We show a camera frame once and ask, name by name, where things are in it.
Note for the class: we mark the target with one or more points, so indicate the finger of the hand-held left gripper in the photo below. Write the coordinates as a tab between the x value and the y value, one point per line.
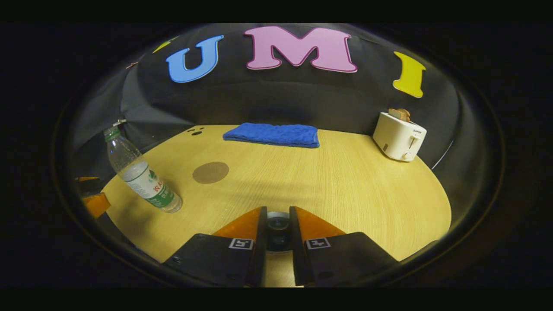
88	185
97	205

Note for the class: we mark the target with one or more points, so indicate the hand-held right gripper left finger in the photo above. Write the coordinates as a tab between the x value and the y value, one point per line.
259	250

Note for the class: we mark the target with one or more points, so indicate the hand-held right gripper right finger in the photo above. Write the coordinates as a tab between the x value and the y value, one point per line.
297	250

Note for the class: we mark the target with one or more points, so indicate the dark teal teacup lid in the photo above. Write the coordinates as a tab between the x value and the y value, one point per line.
278	233

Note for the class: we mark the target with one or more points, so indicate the clear plastic water bottle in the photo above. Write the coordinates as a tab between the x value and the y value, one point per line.
138	172

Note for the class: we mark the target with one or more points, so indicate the round brown coaster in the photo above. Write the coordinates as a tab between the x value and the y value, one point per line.
210	172

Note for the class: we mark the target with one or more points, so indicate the blue folded towel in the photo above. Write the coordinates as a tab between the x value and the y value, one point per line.
272	134

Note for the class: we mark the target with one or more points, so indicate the white toaster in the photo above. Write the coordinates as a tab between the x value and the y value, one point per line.
397	138

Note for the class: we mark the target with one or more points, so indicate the black backdrop cloth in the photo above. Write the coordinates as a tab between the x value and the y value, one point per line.
281	99

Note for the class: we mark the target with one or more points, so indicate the toast slice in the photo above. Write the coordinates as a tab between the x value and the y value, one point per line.
406	113
395	114

